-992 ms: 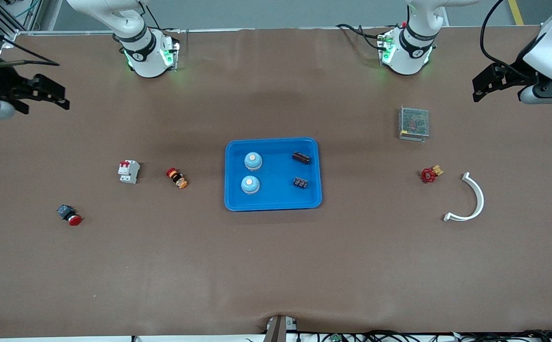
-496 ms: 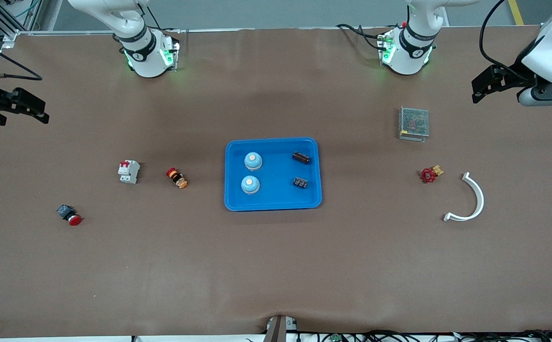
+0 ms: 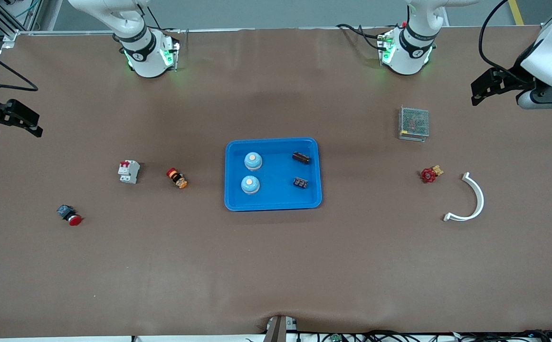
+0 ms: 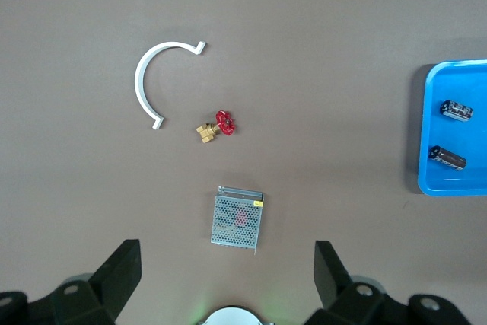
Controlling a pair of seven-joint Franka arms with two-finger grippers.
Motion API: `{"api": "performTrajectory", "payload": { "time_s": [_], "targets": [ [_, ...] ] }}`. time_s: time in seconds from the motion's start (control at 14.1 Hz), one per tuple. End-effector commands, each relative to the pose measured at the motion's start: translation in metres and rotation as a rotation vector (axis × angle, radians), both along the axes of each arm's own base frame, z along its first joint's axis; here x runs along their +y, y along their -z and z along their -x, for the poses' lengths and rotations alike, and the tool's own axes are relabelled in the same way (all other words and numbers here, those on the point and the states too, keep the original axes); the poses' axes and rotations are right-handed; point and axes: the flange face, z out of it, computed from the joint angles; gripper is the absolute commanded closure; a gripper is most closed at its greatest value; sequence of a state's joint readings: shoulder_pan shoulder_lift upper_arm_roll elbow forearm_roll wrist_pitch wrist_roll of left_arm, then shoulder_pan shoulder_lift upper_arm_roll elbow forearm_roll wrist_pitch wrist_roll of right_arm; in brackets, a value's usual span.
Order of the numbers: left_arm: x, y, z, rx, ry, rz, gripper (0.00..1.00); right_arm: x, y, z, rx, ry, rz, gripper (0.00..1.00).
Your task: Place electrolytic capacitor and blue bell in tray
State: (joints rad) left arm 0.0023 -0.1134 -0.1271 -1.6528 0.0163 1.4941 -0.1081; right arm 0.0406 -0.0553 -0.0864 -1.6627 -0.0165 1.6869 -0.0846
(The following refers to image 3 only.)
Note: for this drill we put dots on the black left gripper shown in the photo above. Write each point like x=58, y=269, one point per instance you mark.
x=513, y=81

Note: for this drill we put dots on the dark brown electrolytic capacitor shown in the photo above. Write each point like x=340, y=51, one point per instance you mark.
x=301, y=157

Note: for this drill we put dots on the scratched blue call bell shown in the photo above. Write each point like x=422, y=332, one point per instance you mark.
x=250, y=185

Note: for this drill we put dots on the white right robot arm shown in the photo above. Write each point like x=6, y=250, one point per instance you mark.
x=145, y=57

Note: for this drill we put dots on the blue plastic tray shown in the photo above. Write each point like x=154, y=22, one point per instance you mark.
x=276, y=199

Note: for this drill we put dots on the metal mesh power supply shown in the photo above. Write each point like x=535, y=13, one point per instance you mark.
x=414, y=122

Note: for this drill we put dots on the red mushroom push button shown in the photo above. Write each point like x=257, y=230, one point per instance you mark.
x=69, y=215

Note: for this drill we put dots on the white curved pipe clamp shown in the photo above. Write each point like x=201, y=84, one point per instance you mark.
x=480, y=199

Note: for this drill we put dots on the brass valve red handwheel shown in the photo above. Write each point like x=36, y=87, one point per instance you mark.
x=429, y=175

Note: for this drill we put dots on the white circuit breaker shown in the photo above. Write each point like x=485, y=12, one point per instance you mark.
x=128, y=172

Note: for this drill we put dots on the aluminium frame profile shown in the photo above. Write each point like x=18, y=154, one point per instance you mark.
x=7, y=21

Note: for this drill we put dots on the metal table edge bracket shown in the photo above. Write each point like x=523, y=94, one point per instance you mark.
x=278, y=328

